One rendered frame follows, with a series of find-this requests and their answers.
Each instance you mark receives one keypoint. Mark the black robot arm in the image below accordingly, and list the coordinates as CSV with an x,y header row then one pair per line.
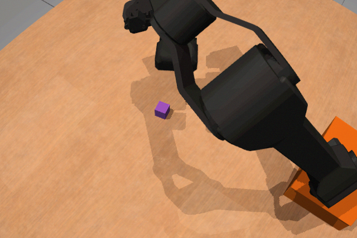
x,y
254,103

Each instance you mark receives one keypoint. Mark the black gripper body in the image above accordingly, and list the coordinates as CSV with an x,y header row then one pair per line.
x,y
163,59

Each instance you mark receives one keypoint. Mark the purple cube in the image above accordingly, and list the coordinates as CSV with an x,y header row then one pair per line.
x,y
162,110

